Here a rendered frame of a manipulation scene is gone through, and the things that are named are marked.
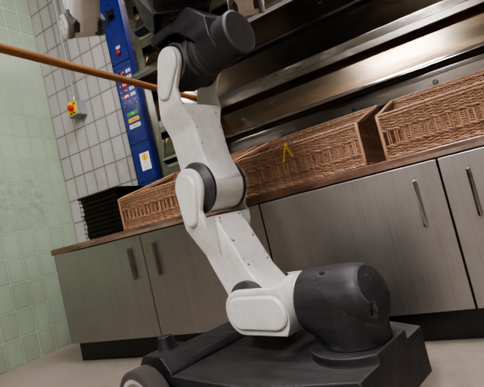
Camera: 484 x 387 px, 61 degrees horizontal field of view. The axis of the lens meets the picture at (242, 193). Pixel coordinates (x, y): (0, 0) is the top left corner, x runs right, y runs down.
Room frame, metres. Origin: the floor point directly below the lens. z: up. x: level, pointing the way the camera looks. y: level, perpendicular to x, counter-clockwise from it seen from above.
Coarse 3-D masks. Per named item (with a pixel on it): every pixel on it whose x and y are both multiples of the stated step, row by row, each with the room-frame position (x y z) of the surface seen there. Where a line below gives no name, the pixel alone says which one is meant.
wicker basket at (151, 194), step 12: (240, 156) 1.85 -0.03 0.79; (168, 180) 2.22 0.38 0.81; (132, 192) 1.97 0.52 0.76; (144, 192) 1.80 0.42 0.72; (156, 192) 1.77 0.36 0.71; (168, 192) 1.74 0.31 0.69; (120, 204) 1.87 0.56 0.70; (132, 204) 1.84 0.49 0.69; (144, 204) 1.81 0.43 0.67; (156, 204) 2.10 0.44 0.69; (168, 204) 1.75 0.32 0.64; (132, 216) 1.85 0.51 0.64; (144, 216) 1.81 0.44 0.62; (156, 216) 1.78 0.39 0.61; (168, 216) 1.75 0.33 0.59; (132, 228) 1.85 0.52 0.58
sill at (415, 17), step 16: (448, 0) 1.60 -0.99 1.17; (464, 0) 1.57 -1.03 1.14; (416, 16) 1.66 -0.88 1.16; (368, 32) 1.75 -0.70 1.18; (384, 32) 1.72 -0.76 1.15; (336, 48) 1.82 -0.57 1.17; (304, 64) 1.90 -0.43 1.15; (256, 80) 2.03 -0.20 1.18; (272, 80) 1.99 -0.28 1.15; (224, 96) 2.12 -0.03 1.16
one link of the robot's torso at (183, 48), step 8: (184, 40) 1.08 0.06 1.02; (184, 48) 1.06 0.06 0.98; (184, 56) 1.05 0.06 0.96; (184, 64) 1.06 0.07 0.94; (192, 64) 1.06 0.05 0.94; (184, 72) 1.07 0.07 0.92; (192, 72) 1.07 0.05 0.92; (200, 72) 1.07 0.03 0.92; (184, 80) 1.09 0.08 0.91; (192, 80) 1.10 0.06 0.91; (200, 80) 1.11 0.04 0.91; (208, 80) 1.12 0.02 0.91; (184, 88) 1.14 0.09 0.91; (192, 88) 1.16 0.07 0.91
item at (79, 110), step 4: (76, 100) 2.55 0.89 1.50; (80, 100) 2.58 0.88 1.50; (68, 104) 2.58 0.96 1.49; (72, 104) 2.56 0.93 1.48; (76, 104) 2.55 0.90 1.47; (80, 104) 2.57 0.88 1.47; (84, 104) 2.60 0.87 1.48; (76, 108) 2.55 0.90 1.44; (80, 108) 2.57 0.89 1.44; (84, 108) 2.59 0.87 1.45; (68, 112) 2.59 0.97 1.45; (72, 112) 2.57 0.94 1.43; (76, 112) 2.55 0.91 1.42; (80, 112) 2.56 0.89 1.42; (84, 112) 2.59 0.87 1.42; (68, 116) 2.59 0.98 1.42; (72, 116) 2.58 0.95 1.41; (76, 116) 2.59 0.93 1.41; (80, 116) 2.61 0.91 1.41
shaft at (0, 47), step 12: (0, 48) 1.19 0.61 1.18; (12, 48) 1.22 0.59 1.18; (36, 60) 1.30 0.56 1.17; (48, 60) 1.34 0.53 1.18; (60, 60) 1.38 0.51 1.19; (84, 72) 1.48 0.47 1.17; (96, 72) 1.52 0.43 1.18; (108, 72) 1.58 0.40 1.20; (132, 84) 1.70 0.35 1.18; (144, 84) 1.76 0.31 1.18; (192, 96) 2.08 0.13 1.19
